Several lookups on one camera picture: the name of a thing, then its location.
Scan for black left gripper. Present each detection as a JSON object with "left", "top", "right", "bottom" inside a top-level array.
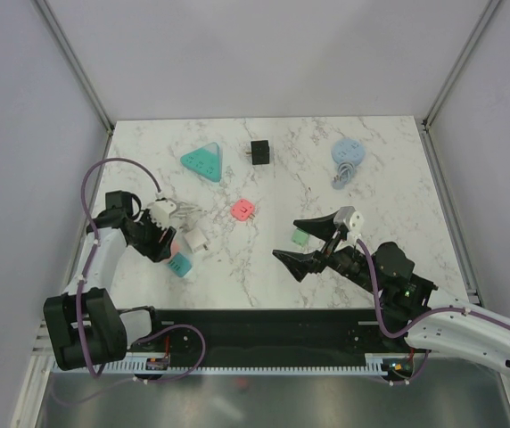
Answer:
[{"left": 129, "top": 210, "right": 177, "bottom": 264}]

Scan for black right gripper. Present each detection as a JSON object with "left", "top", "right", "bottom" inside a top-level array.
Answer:
[{"left": 272, "top": 210, "right": 381, "bottom": 295}]

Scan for pink cube socket adapter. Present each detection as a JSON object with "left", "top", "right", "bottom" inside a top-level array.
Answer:
[{"left": 159, "top": 236, "right": 179, "bottom": 260}]

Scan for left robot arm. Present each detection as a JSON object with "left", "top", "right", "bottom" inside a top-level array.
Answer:
[{"left": 43, "top": 191, "right": 177, "bottom": 371}]

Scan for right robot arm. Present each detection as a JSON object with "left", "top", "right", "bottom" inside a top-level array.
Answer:
[{"left": 273, "top": 206, "right": 510, "bottom": 376}]

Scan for green cube plug adapter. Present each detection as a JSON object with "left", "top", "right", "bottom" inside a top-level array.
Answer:
[{"left": 292, "top": 228, "right": 310, "bottom": 247}]

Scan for teal rectangular power strip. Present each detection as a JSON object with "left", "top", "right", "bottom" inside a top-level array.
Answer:
[{"left": 168, "top": 251, "right": 193, "bottom": 278}]

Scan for white charger adapter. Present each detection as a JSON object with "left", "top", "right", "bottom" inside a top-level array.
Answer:
[{"left": 184, "top": 227, "right": 209, "bottom": 253}]

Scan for coral flat square adapter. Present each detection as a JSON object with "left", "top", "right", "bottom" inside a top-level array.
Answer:
[{"left": 230, "top": 199, "right": 255, "bottom": 222}]

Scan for teal triangular power strip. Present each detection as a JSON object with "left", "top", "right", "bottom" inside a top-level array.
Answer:
[{"left": 180, "top": 142, "right": 222, "bottom": 183}]

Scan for blue round power strip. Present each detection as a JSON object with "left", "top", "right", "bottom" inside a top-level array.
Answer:
[{"left": 331, "top": 138, "right": 366, "bottom": 190}]

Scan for black cube socket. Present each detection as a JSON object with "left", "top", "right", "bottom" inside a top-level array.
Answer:
[{"left": 247, "top": 140, "right": 270, "bottom": 166}]

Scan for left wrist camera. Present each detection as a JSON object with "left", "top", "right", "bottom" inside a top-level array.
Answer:
[{"left": 147, "top": 198, "right": 177, "bottom": 228}]

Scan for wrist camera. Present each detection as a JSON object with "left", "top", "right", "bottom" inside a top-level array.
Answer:
[
  {"left": 147, "top": 198, "right": 177, "bottom": 228},
  {"left": 333, "top": 206, "right": 365, "bottom": 244}
]

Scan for white coiled cable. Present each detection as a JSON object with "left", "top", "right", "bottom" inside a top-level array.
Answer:
[{"left": 168, "top": 198, "right": 205, "bottom": 224}]

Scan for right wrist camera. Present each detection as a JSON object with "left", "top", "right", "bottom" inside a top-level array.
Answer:
[{"left": 333, "top": 206, "right": 365, "bottom": 244}]

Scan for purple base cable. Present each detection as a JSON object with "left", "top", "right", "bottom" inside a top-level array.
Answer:
[{"left": 49, "top": 325, "right": 206, "bottom": 407}]

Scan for white slotted cable duct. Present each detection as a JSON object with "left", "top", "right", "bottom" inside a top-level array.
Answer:
[{"left": 52, "top": 354, "right": 394, "bottom": 375}]

